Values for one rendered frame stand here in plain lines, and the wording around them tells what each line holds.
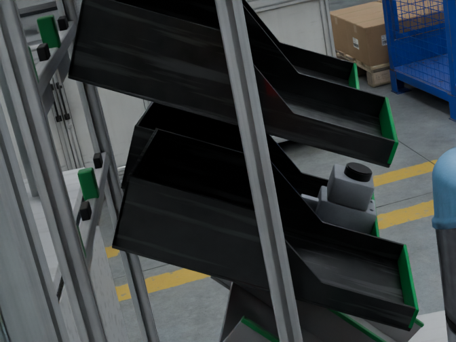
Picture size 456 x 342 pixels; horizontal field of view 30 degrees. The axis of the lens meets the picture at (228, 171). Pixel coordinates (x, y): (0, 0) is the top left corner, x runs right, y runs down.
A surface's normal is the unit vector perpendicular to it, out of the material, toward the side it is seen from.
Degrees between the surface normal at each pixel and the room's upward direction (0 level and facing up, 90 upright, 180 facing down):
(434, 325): 0
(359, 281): 25
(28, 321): 90
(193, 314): 0
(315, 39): 90
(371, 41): 90
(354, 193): 90
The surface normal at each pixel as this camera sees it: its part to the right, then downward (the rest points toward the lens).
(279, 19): 0.22, 0.31
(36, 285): 0.98, -0.19
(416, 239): -0.18, -0.92
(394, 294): 0.25, -0.89
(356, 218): -0.11, 0.37
